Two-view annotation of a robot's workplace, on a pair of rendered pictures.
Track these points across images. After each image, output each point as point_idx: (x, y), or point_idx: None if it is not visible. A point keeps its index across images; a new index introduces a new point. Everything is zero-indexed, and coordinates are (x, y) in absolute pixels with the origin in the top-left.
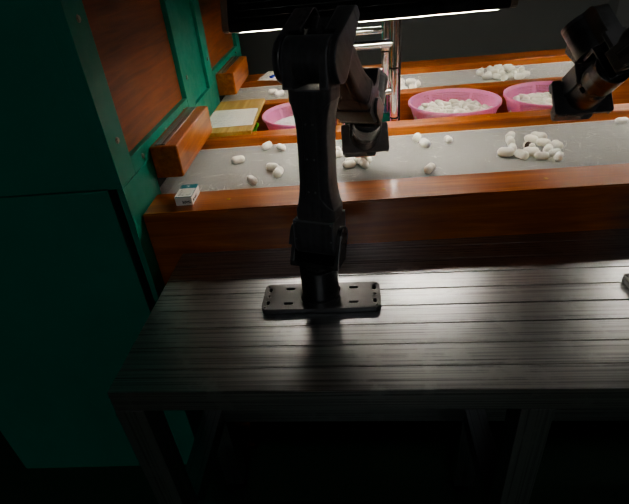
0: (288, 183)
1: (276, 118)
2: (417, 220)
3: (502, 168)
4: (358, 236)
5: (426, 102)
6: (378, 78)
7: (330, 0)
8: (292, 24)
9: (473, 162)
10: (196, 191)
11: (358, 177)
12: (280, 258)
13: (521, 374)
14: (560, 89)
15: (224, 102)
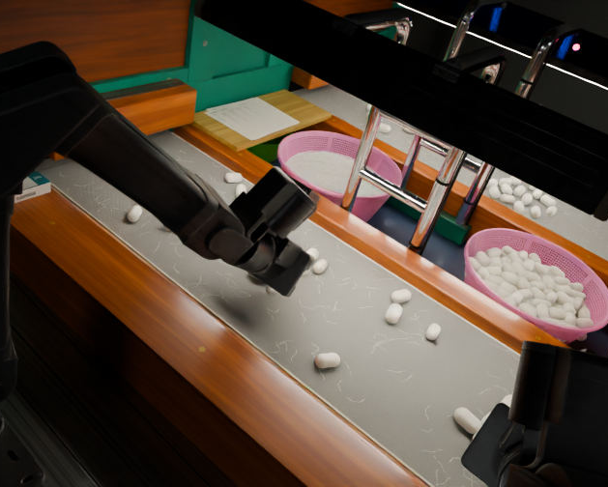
0: (162, 246)
1: (317, 147)
2: (203, 427)
3: (423, 444)
4: (138, 383)
5: (516, 247)
6: (283, 197)
7: (332, 43)
8: None
9: (405, 398)
10: (37, 189)
11: (239, 300)
12: (41, 336)
13: None
14: (503, 427)
15: (286, 92)
